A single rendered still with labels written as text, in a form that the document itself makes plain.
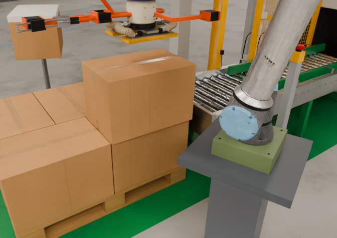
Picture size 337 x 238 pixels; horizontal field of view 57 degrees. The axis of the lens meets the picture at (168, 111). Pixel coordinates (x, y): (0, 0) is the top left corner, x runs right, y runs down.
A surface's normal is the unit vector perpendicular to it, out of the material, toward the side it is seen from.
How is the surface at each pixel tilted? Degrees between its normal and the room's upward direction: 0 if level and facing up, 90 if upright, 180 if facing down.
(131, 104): 90
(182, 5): 90
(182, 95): 90
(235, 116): 96
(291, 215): 0
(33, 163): 0
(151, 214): 0
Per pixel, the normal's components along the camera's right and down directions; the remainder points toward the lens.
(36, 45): 0.25, 0.46
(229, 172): 0.03, -0.88
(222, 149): -0.52, 0.39
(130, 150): 0.58, 0.40
